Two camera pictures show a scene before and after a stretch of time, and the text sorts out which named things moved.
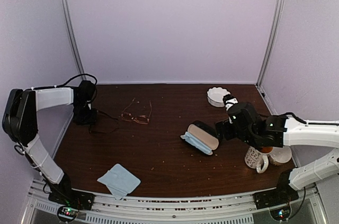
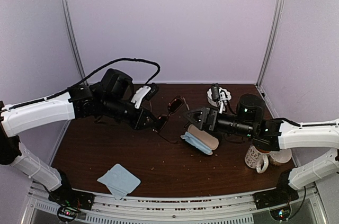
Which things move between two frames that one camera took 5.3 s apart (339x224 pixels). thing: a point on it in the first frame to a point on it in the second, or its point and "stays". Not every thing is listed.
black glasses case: x=205 y=134 stays
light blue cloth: x=197 y=143 stays
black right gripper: x=228 y=134 to x=204 y=121
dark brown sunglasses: x=105 y=123 to x=172 y=106
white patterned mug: x=258 y=158 stays
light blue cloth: x=119 y=181 stays
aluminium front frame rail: x=309 y=207 stays
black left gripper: x=91 y=121 to x=139 y=121
